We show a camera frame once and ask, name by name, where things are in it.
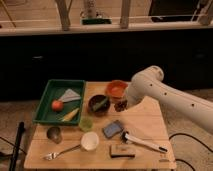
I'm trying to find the silver fork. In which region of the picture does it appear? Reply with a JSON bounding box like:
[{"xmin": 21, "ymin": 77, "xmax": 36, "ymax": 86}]
[{"xmin": 43, "ymin": 144, "xmax": 81, "ymax": 161}]

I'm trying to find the brown wooden block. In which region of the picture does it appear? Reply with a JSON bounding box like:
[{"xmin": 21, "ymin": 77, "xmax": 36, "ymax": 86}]
[{"xmin": 110, "ymin": 144, "xmax": 136, "ymax": 158}]

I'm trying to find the small green cup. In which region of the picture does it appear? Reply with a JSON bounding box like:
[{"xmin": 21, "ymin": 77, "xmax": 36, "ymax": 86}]
[{"xmin": 79, "ymin": 117, "xmax": 93, "ymax": 132}]

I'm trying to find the black pole stand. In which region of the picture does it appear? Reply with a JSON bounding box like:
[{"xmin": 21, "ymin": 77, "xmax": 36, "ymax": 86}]
[{"xmin": 9, "ymin": 122, "xmax": 25, "ymax": 171}]

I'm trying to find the dark metal cup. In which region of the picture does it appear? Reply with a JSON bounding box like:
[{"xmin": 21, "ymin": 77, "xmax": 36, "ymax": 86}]
[{"xmin": 47, "ymin": 127, "xmax": 62, "ymax": 144}]

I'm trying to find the grey folded cloth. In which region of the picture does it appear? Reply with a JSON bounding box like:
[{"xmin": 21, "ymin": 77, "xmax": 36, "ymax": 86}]
[{"xmin": 59, "ymin": 89, "xmax": 81, "ymax": 102}]

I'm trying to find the orange bowl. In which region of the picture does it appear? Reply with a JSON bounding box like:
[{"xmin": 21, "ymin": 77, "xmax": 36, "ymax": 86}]
[{"xmin": 105, "ymin": 80, "xmax": 128, "ymax": 98}]

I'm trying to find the white paper cup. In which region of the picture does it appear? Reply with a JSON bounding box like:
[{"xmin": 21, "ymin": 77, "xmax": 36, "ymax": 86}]
[{"xmin": 81, "ymin": 132, "xmax": 99, "ymax": 151}]

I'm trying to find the green vegetable in bowl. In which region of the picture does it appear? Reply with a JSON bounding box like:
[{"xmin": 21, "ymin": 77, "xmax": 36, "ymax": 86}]
[{"xmin": 92, "ymin": 97, "xmax": 108, "ymax": 111}]

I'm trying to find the green plastic tray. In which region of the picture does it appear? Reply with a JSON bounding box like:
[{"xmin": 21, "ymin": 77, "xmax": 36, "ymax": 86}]
[{"xmin": 33, "ymin": 79, "xmax": 86, "ymax": 125}]

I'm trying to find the red tomato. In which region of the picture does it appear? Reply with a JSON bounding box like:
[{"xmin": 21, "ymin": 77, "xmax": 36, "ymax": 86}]
[{"xmin": 51, "ymin": 100, "xmax": 64, "ymax": 112}]

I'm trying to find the yellow corn cob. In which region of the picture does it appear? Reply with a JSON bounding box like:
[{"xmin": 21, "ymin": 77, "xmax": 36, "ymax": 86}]
[{"xmin": 61, "ymin": 108, "xmax": 79, "ymax": 122}]

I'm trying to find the green base object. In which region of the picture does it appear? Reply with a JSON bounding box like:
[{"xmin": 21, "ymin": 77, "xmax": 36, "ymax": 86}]
[{"xmin": 81, "ymin": 18, "xmax": 112, "ymax": 25}]

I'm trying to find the black floor cable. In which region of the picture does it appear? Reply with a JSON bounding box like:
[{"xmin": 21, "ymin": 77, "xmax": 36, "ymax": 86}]
[{"xmin": 168, "ymin": 132, "xmax": 213, "ymax": 171}]

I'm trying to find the blue sponge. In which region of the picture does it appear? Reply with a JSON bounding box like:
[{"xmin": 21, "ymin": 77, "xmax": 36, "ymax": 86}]
[{"xmin": 102, "ymin": 120, "xmax": 123, "ymax": 139}]

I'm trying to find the dark red grape bunch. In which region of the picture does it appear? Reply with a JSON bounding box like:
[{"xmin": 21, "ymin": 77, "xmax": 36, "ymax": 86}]
[{"xmin": 114, "ymin": 100, "xmax": 127, "ymax": 112}]

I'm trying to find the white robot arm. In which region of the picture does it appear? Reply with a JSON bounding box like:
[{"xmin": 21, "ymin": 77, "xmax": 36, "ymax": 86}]
[{"xmin": 125, "ymin": 66, "xmax": 213, "ymax": 134}]

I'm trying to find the dark brown bowl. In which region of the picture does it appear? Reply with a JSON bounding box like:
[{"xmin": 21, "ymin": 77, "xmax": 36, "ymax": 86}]
[{"xmin": 88, "ymin": 95, "xmax": 110, "ymax": 117}]

